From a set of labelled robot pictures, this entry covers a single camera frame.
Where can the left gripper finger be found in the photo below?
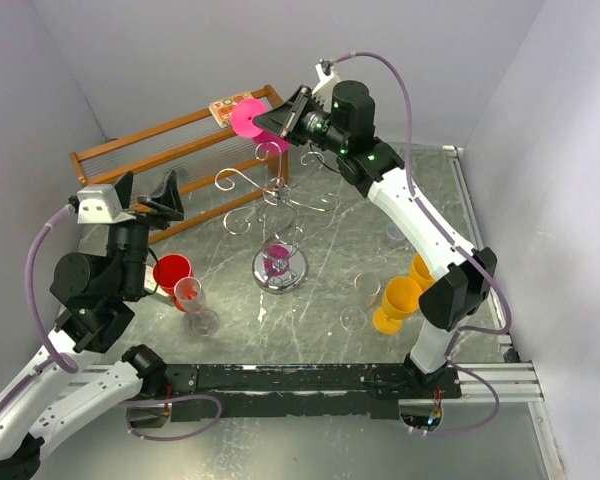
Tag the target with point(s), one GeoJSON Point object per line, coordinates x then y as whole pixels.
{"type": "Point", "coordinates": [123, 188]}
{"type": "Point", "coordinates": [166, 201]}

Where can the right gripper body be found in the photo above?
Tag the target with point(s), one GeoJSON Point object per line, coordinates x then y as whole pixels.
{"type": "Point", "coordinates": [311, 122]}

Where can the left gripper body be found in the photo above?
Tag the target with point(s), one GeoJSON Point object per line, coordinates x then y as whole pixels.
{"type": "Point", "coordinates": [157, 218]}

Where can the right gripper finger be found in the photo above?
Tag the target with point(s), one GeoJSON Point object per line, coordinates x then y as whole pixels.
{"type": "Point", "coordinates": [282, 118]}
{"type": "Point", "coordinates": [275, 137]}

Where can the pink wine glass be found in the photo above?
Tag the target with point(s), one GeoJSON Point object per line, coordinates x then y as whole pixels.
{"type": "Point", "coordinates": [242, 122]}

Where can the orange wine glass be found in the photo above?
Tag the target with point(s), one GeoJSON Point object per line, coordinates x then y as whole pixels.
{"type": "Point", "coordinates": [399, 301]}
{"type": "Point", "coordinates": [420, 273]}

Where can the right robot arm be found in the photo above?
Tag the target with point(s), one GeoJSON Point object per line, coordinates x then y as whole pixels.
{"type": "Point", "coordinates": [461, 272]}

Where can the wooden shelf rack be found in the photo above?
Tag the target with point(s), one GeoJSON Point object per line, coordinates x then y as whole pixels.
{"type": "Point", "coordinates": [194, 146]}

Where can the clear wine glass left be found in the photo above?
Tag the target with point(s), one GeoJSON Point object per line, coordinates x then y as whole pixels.
{"type": "Point", "coordinates": [191, 298]}

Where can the clear wine glass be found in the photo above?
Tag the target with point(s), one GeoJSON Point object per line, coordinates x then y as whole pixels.
{"type": "Point", "coordinates": [365, 289]}
{"type": "Point", "coordinates": [191, 298]}

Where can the chrome wine glass rack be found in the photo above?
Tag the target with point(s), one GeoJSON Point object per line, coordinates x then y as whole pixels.
{"type": "Point", "coordinates": [278, 266]}

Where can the clear wine glass right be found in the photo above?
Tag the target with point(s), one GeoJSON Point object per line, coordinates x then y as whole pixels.
{"type": "Point", "coordinates": [365, 289]}

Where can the orange wine glass front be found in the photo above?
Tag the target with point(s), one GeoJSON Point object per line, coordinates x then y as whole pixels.
{"type": "Point", "coordinates": [399, 301]}

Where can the red plastic cup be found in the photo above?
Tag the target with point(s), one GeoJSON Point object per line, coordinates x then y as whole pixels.
{"type": "Point", "coordinates": [169, 270]}

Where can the orange spiral notebook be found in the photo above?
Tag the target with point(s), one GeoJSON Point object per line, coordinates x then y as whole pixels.
{"type": "Point", "coordinates": [221, 109]}

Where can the white card box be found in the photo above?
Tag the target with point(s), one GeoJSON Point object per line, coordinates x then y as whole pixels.
{"type": "Point", "coordinates": [152, 289]}

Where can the small clear purple cup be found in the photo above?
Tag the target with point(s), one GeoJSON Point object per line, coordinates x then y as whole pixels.
{"type": "Point", "coordinates": [394, 238]}

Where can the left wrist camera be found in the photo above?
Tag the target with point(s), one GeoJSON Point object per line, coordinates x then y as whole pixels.
{"type": "Point", "coordinates": [99, 204]}

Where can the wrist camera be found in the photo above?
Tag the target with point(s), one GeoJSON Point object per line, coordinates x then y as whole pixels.
{"type": "Point", "coordinates": [328, 78]}
{"type": "Point", "coordinates": [99, 204]}

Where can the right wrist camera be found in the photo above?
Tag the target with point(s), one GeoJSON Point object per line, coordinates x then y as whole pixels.
{"type": "Point", "coordinates": [328, 78]}

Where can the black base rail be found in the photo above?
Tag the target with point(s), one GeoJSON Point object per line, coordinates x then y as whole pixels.
{"type": "Point", "coordinates": [378, 390]}

